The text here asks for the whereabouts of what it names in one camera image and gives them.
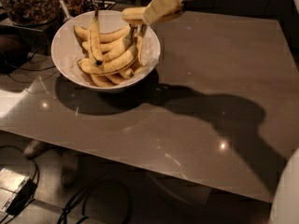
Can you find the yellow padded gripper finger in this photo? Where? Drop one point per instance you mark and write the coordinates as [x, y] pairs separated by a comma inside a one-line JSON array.
[[156, 9]]

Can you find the yellow banana lower curved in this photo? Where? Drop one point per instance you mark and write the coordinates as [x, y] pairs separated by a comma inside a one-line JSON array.
[[112, 67]]

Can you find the upright yellow banana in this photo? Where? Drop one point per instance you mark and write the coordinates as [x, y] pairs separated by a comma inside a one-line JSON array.
[[95, 52]]

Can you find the yellow banana bottom front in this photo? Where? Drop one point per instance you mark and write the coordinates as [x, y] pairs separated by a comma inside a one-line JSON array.
[[102, 82]]

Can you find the white ceramic bowl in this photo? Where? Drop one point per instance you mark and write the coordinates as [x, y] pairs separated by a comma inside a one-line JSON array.
[[66, 51]]

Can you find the silver box on floor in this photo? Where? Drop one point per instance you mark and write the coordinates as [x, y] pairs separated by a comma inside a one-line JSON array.
[[15, 191]]

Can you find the white spoon handle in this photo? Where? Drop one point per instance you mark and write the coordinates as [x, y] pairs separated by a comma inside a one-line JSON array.
[[67, 16]]

